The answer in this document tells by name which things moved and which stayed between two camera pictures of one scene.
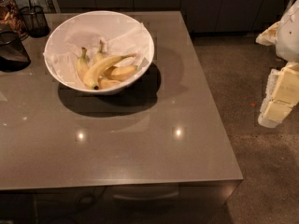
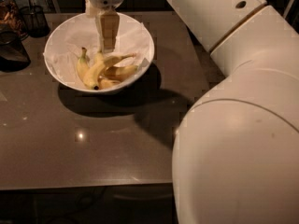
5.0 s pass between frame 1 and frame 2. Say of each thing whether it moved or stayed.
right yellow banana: stayed
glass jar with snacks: stayed
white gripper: moved
